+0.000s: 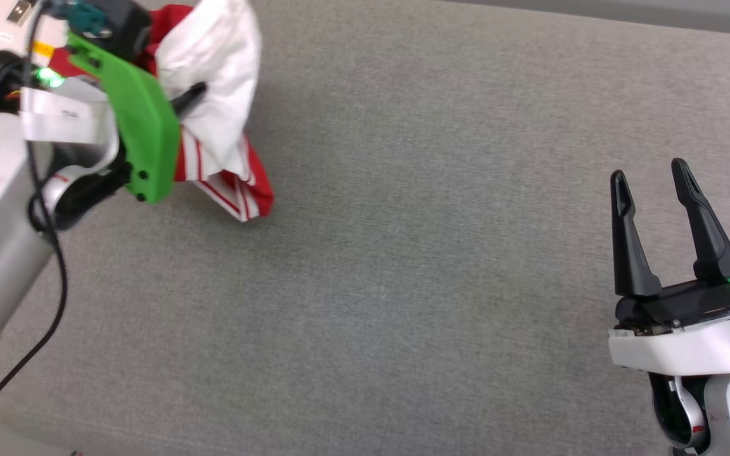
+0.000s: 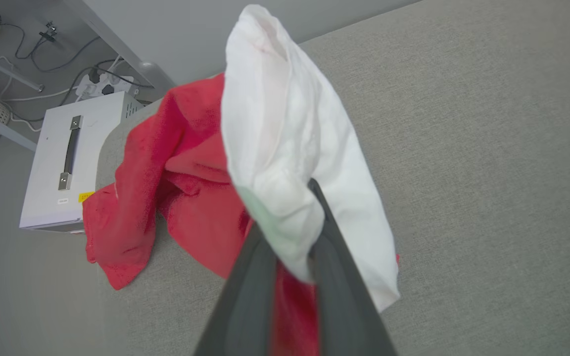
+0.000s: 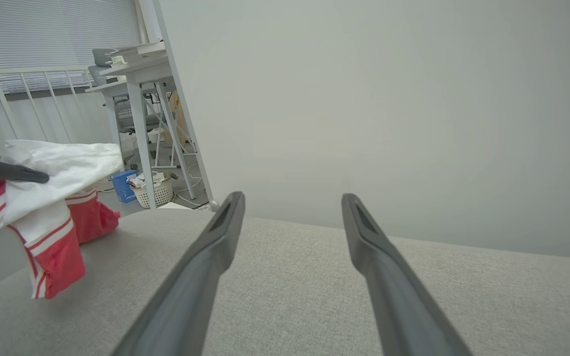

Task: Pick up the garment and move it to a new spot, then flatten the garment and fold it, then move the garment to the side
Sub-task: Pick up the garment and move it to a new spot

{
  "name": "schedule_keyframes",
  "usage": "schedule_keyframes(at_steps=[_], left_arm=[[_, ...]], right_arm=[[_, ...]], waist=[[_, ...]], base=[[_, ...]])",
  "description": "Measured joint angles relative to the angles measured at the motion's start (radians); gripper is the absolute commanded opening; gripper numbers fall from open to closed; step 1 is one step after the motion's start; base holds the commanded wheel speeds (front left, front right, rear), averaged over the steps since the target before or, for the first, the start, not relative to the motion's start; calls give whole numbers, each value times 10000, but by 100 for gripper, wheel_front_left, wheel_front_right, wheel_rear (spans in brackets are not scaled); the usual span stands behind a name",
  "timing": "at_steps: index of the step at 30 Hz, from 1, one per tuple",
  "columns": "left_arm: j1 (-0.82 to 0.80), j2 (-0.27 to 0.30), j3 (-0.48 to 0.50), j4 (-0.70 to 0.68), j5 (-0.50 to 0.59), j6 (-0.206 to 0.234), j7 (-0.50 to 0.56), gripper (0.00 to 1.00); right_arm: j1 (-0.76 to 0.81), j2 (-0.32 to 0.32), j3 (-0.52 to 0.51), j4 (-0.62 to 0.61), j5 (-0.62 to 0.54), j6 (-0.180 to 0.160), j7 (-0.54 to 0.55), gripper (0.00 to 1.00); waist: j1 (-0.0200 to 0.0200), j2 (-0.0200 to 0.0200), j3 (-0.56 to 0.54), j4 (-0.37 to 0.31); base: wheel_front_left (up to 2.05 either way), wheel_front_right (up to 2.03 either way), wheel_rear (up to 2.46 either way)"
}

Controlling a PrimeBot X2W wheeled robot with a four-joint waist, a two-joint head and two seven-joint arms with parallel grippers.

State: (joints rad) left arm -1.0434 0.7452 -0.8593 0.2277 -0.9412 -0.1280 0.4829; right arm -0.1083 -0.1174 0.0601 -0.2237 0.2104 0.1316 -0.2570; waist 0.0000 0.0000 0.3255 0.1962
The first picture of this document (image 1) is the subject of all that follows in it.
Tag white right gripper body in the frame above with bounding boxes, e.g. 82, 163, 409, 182
607, 277, 730, 378

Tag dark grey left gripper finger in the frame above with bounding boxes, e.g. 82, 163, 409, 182
172, 82, 208, 118

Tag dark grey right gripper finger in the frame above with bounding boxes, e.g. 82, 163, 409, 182
670, 158, 730, 283
610, 170, 663, 298

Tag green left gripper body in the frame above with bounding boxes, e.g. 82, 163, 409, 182
66, 32, 183, 205

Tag red white basketball jersey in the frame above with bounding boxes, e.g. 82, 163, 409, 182
48, 0, 275, 223

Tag black strap handle metal ends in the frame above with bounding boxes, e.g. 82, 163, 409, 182
6, 0, 34, 27

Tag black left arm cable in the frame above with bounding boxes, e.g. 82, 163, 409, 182
0, 0, 113, 439

